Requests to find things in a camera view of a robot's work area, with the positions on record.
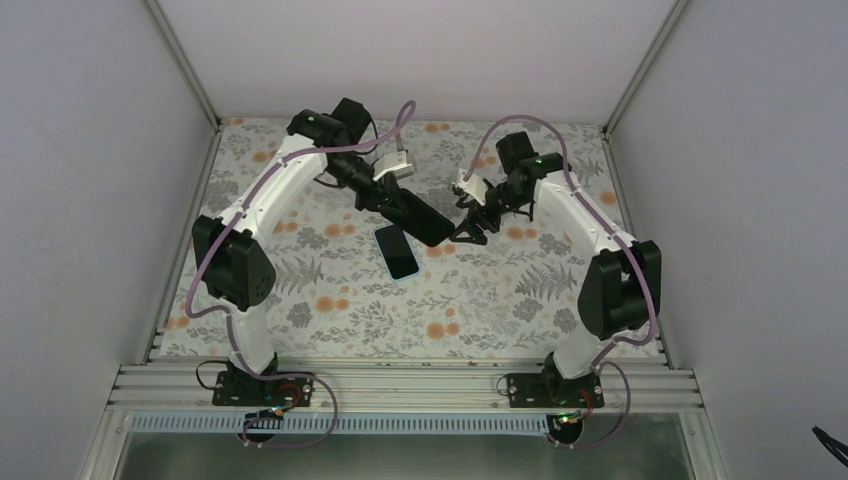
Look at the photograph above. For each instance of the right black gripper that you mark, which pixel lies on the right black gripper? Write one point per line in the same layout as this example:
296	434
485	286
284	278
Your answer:
470	224

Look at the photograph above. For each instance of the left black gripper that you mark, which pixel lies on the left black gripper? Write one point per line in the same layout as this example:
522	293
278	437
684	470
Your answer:
371	199

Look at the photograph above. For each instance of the phone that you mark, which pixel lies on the phone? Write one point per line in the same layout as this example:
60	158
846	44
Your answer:
425	223
396	252

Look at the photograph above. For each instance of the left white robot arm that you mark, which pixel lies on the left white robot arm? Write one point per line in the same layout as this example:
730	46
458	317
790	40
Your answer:
233	273

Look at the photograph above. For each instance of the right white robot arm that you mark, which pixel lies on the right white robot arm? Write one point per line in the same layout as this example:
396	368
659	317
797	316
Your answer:
620	297

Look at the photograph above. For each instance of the phone in light blue case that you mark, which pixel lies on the phone in light blue case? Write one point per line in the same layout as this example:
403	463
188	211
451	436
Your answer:
396	252

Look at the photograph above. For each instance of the black object at right edge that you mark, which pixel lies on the black object at right edge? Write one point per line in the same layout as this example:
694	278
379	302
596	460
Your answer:
832	445

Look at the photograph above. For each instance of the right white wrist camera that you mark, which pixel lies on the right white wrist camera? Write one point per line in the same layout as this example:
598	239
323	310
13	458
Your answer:
471	185

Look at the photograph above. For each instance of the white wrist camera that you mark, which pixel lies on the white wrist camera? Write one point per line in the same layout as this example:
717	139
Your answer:
471	185
400	164

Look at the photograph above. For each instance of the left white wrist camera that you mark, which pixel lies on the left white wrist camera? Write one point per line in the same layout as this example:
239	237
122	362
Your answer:
400	164

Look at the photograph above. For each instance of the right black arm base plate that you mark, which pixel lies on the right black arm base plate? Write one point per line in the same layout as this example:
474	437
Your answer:
532	390

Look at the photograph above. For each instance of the aluminium front rail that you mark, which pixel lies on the aluminium front rail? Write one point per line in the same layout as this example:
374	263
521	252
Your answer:
361	388

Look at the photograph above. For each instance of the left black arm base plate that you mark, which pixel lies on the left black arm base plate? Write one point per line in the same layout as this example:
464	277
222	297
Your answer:
236	389

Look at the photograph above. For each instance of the light blue slotted cable duct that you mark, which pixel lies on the light blue slotted cable duct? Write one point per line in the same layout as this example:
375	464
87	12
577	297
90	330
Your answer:
346	423

